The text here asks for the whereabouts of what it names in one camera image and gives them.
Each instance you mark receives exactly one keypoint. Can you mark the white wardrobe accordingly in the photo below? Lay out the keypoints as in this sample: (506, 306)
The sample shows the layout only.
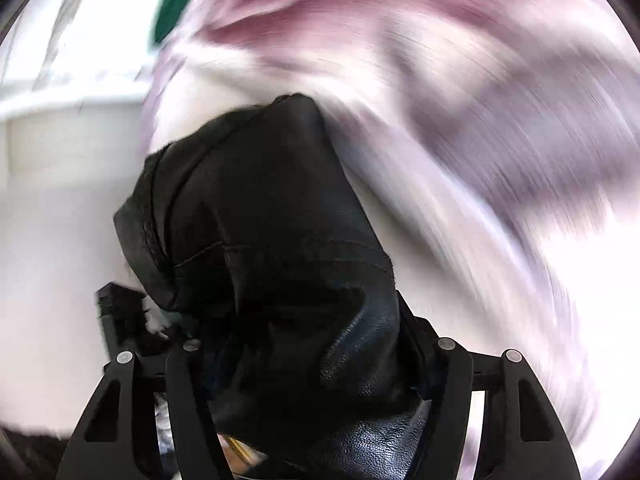
(75, 60)

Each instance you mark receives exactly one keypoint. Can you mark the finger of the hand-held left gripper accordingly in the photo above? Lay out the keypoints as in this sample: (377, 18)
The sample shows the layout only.
(117, 310)

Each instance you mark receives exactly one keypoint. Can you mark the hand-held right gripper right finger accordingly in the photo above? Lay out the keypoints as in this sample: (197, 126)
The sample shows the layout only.
(452, 390)

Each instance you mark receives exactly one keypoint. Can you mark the green garment with white stripes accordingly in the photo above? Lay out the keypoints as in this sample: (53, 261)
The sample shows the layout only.
(177, 5)

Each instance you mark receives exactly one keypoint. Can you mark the black leather jacket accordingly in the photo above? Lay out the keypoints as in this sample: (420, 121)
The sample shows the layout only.
(280, 270)

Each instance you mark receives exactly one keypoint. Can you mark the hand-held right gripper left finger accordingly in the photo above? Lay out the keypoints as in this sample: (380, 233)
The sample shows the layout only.
(185, 400)

